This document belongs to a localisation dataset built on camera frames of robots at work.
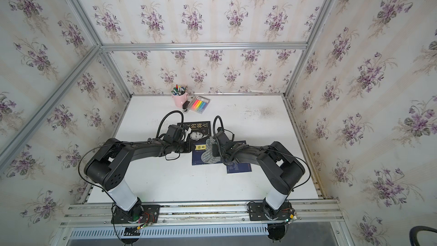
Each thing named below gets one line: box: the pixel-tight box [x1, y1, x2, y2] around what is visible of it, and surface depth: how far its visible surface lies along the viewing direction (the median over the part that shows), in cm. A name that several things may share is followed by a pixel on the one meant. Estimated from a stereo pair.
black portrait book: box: [177, 120, 212, 145], surface depth 101 cm
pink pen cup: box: [171, 91, 189, 109], surface depth 112 cm
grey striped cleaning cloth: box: [200, 136, 221, 164], surface depth 90 cm
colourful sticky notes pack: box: [190, 95, 211, 115], surface depth 116 cm
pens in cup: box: [170, 84, 188, 96], surface depth 110 cm
